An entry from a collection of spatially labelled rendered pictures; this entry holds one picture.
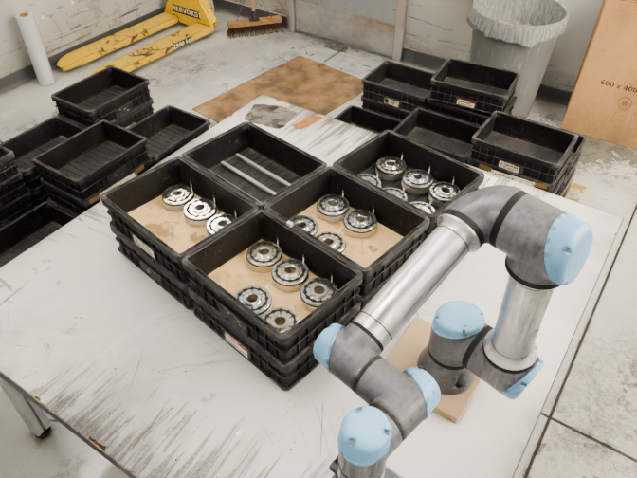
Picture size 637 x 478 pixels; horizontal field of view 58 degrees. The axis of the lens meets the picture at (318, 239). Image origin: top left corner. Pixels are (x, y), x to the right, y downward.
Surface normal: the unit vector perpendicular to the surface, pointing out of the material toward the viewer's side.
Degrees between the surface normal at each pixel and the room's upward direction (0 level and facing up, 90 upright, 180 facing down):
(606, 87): 76
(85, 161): 0
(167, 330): 0
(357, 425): 0
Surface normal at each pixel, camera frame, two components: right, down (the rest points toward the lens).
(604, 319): 0.00, -0.74
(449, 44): -0.55, 0.56
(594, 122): -0.52, 0.32
